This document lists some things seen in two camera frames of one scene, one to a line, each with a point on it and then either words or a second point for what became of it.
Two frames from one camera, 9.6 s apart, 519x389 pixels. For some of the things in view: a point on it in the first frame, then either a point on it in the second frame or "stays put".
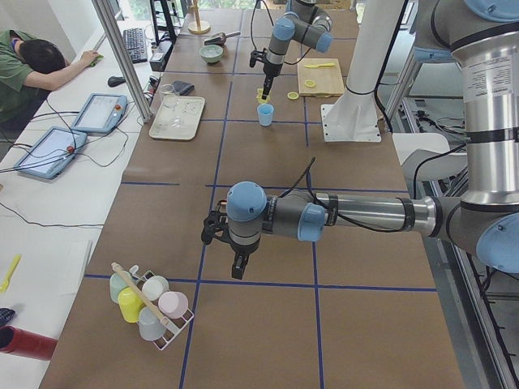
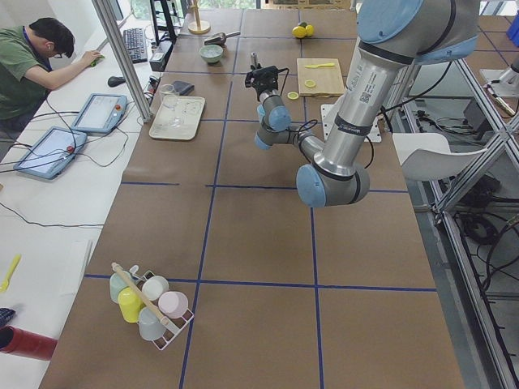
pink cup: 173,304 stays put
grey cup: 151,326 stays put
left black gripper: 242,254 to 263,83
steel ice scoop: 219,38 stays put
